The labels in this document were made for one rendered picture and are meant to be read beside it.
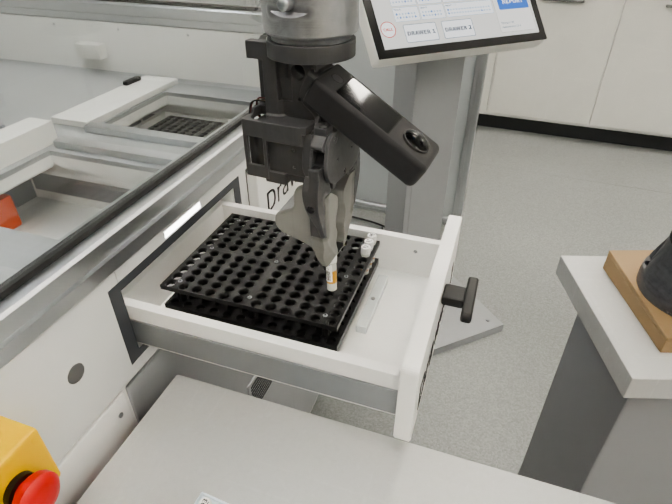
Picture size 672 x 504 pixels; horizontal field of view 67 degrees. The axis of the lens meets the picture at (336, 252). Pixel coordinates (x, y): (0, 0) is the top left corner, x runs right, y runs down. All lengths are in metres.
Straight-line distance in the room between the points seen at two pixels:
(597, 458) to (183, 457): 0.67
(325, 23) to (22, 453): 0.42
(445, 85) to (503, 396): 0.96
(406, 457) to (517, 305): 1.49
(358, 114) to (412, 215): 1.29
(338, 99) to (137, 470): 0.45
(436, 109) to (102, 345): 1.20
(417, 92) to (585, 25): 2.04
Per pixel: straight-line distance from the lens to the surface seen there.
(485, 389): 1.72
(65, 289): 0.56
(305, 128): 0.42
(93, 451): 0.67
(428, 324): 0.52
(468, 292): 0.59
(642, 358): 0.82
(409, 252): 0.71
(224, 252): 0.67
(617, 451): 0.99
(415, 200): 1.66
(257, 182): 0.81
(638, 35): 3.47
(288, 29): 0.40
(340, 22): 0.40
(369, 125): 0.41
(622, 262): 0.93
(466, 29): 1.45
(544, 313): 2.06
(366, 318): 0.63
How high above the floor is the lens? 1.28
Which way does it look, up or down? 35 degrees down
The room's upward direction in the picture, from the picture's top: straight up
